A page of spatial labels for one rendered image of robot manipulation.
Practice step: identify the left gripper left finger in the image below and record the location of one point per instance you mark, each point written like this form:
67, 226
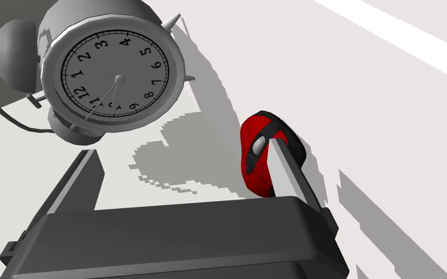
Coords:
80, 182

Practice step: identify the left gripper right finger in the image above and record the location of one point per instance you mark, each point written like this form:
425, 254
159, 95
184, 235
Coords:
290, 175

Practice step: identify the red and black computer mouse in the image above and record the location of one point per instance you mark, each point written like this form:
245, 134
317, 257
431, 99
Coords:
257, 155

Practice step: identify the grey alarm clock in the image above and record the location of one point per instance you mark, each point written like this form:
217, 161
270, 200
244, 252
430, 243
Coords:
107, 73

